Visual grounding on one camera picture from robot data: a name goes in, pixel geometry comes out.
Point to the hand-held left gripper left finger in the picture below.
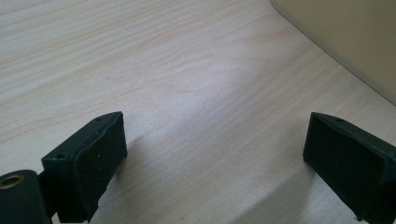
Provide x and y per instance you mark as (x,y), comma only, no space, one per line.
(84,168)

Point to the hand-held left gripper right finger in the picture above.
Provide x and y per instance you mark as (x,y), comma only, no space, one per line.
(348,161)

